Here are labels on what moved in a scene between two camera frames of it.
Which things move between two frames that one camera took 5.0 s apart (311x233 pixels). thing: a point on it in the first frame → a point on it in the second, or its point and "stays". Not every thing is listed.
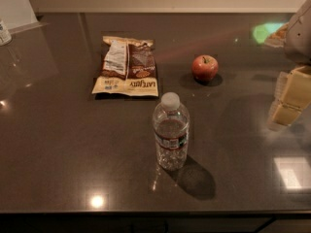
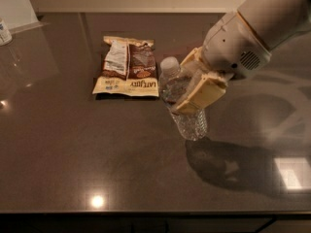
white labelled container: x=6 y=38 stays
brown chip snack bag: x=128 y=67 stays
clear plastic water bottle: x=170 y=124 → x=192 y=122
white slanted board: x=17 y=13 stays
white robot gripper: x=299 y=39 → x=232 y=49
